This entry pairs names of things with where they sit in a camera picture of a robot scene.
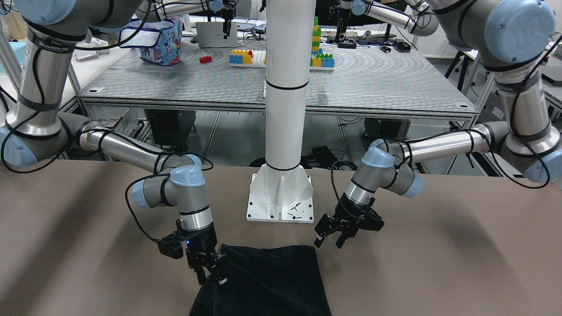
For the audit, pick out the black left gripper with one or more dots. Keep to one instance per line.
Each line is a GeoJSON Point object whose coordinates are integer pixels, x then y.
{"type": "Point", "coordinates": [348, 214]}

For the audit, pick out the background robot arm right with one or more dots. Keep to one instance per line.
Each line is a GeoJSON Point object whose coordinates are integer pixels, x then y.
{"type": "Point", "coordinates": [374, 163]}

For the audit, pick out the stacked toy block tower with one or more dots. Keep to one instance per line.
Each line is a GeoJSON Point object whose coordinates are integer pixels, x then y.
{"type": "Point", "coordinates": [319, 60]}

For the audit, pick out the red toy block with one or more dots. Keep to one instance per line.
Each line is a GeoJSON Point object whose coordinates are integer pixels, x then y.
{"type": "Point", "coordinates": [205, 59]}

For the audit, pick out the colourful patterned bag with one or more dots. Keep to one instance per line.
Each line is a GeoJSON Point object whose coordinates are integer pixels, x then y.
{"type": "Point", "coordinates": [159, 42]}

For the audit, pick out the grey computer box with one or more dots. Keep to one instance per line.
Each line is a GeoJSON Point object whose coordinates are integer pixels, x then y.
{"type": "Point", "coordinates": [171, 127]}
{"type": "Point", "coordinates": [388, 128]}

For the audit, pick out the toy block set on tray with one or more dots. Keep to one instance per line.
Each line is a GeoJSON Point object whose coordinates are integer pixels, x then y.
{"type": "Point", "coordinates": [248, 58]}

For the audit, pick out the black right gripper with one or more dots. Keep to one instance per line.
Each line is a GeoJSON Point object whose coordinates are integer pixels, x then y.
{"type": "Point", "coordinates": [205, 239]}

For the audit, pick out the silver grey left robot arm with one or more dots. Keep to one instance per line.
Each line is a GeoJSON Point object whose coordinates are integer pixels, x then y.
{"type": "Point", "coordinates": [510, 37]}

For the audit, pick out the silver laptop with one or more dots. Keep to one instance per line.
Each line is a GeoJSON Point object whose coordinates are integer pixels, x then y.
{"type": "Point", "coordinates": [211, 35]}

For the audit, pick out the black printed t-shirt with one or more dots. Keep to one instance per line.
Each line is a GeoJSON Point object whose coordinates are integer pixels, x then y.
{"type": "Point", "coordinates": [282, 281]}

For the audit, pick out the white central mounting column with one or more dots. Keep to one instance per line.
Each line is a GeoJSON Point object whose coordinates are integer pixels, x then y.
{"type": "Point", "coordinates": [281, 191]}

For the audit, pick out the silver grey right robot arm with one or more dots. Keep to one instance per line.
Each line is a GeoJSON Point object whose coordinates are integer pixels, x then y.
{"type": "Point", "coordinates": [35, 130]}

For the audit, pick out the striped aluminium workbench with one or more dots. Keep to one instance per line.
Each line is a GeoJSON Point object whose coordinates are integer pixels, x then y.
{"type": "Point", "coordinates": [50, 64]}

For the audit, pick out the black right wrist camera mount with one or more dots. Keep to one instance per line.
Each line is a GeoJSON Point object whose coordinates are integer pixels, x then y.
{"type": "Point", "coordinates": [171, 246]}

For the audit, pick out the white plastic basket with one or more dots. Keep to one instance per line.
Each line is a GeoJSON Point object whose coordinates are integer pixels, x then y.
{"type": "Point", "coordinates": [119, 119]}

